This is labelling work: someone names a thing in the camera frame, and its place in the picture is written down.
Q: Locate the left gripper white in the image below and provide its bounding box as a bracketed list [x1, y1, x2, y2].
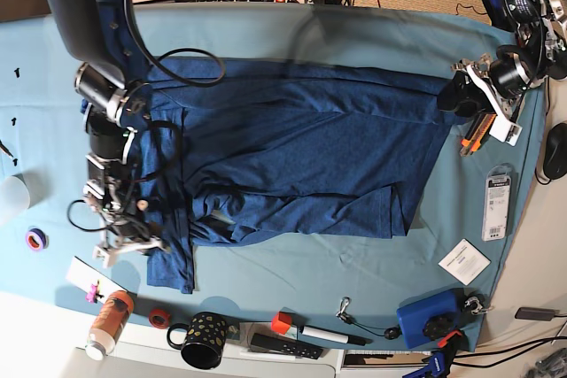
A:
[437, 52, 523, 146]

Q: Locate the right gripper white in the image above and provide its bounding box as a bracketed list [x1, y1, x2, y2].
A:
[92, 231, 171, 268]

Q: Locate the dark blue t-shirt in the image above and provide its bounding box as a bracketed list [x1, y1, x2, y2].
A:
[140, 59, 462, 294]

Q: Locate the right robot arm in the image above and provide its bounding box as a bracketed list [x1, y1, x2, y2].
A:
[47, 0, 167, 267]

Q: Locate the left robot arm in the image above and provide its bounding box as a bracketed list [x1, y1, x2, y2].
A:
[437, 0, 566, 145]

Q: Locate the white paper card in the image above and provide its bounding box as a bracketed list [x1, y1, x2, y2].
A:
[66, 257, 109, 296]

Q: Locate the orange black utility knife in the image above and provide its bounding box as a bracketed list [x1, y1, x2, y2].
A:
[460, 112, 497, 157]

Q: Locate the pink small clip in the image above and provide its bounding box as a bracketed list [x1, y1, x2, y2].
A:
[85, 281, 105, 304]

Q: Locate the orange plastic bottle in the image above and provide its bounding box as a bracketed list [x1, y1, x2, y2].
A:
[85, 290, 134, 361]

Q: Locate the purple tape roll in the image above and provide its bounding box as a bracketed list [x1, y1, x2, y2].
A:
[26, 228, 48, 251]

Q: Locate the red tape roll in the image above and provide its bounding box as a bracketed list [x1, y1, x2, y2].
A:
[148, 308, 171, 329]

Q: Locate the translucent plastic cup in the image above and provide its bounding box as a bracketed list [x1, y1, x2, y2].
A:
[0, 176, 31, 226]

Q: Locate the black computer mouse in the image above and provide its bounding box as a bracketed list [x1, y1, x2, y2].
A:
[542, 122, 567, 181]

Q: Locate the packaged bit set blister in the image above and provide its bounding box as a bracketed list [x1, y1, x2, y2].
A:
[481, 164, 513, 242]

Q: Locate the black mug gold pattern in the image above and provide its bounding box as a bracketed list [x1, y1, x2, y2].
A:
[167, 312, 229, 370]

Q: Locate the white square paper leaflet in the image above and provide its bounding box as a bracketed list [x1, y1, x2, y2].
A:
[439, 239, 490, 286]

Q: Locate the red orange cube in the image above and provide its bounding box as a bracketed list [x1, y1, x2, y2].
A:
[270, 312, 292, 336]

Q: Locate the black remote control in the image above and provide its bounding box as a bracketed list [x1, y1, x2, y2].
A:
[250, 334, 323, 359]

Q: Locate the white black marker pen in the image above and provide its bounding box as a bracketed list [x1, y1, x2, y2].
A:
[298, 326, 371, 346]

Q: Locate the black power adapter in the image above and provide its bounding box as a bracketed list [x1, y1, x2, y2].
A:
[515, 306, 557, 321]

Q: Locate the blue plastic case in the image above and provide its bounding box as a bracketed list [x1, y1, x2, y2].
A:
[396, 289, 464, 349]

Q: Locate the blue orange clamp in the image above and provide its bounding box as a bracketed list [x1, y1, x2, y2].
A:
[403, 329, 468, 378]

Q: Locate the carabiner with black lanyard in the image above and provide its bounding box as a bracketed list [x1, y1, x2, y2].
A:
[336, 297, 402, 341]

